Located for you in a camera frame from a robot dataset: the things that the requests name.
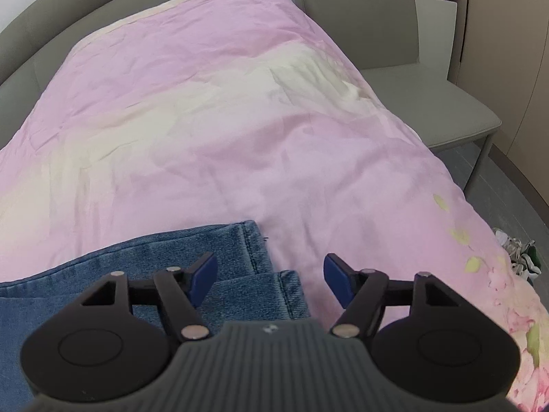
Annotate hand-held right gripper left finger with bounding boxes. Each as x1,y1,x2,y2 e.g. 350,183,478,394
76,252,218,343

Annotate blue denim pants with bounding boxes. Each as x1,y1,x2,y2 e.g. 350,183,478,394
0,220,312,396

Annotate grey upholstered chair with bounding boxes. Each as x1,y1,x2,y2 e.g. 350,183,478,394
296,0,502,195

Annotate grey padded bed headboard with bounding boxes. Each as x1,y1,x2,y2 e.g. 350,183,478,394
0,0,275,91

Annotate pink floral blanket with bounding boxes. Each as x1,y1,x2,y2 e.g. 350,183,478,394
0,0,549,412

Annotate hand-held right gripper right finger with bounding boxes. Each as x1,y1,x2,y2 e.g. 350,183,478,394
324,253,469,339

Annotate white sneaker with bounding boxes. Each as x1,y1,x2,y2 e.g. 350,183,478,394
493,228,523,259
512,240,542,276

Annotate wood trimmed white side table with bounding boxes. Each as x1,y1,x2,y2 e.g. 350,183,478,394
411,0,462,66

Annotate beige wardrobe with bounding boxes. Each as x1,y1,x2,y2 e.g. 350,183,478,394
455,0,549,190

